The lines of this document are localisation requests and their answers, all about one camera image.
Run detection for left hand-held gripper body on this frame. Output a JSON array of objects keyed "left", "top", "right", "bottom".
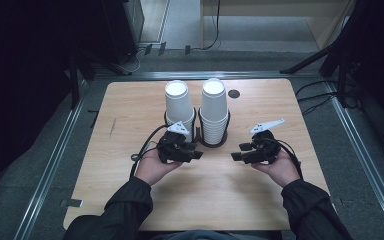
[{"left": 156, "top": 120, "right": 192, "bottom": 164}]

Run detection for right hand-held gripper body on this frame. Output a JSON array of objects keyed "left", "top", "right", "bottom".
[{"left": 244, "top": 118, "right": 286, "bottom": 165}]

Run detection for black wire cup holder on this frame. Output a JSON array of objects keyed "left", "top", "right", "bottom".
[{"left": 163, "top": 107, "right": 232, "bottom": 149}]

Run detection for stack of white cups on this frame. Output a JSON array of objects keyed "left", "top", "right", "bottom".
[
  {"left": 200, "top": 78, "right": 230, "bottom": 146},
  {"left": 164, "top": 79, "right": 196, "bottom": 143}
]

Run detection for person's right hand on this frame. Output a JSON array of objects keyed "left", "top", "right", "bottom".
[{"left": 250, "top": 149, "right": 302, "bottom": 188}]

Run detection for person's left hand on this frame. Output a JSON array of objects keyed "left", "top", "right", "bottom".
[{"left": 134, "top": 149, "right": 183, "bottom": 187}]

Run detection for black tripod stand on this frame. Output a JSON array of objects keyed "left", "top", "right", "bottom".
[{"left": 279, "top": 0, "right": 384, "bottom": 109}]

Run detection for grey tape strip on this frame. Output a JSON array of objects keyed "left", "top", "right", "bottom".
[{"left": 59, "top": 198, "right": 84, "bottom": 208}]

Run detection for black metal stand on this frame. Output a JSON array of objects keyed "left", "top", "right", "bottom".
[{"left": 68, "top": 49, "right": 96, "bottom": 109}]

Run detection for black cabinet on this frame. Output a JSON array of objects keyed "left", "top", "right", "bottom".
[{"left": 101, "top": 0, "right": 145, "bottom": 66}]

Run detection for light wooden furniture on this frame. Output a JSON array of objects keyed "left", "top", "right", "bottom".
[{"left": 199, "top": 0, "right": 358, "bottom": 51}]

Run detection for left hand-held gripper cable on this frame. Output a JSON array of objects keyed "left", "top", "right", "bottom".
[{"left": 129, "top": 124, "right": 171, "bottom": 179}]

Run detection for hand-held gripper cable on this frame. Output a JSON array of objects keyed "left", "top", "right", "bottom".
[
  {"left": 129, "top": 124, "right": 171, "bottom": 179},
  {"left": 273, "top": 138, "right": 304, "bottom": 179}
]

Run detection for right hand-held gripper cable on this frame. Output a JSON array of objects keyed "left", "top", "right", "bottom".
[{"left": 273, "top": 138, "right": 304, "bottom": 179}]

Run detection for metal floor rail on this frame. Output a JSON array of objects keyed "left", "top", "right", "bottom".
[
  {"left": 324, "top": 81, "right": 384, "bottom": 240},
  {"left": 13, "top": 79, "right": 91, "bottom": 240},
  {"left": 93, "top": 70, "right": 321, "bottom": 81}
]

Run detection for black floor cables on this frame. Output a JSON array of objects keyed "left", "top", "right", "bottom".
[{"left": 294, "top": 79, "right": 339, "bottom": 116}]

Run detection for black hanging cable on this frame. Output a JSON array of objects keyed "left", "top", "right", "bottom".
[{"left": 201, "top": 0, "right": 222, "bottom": 51}]

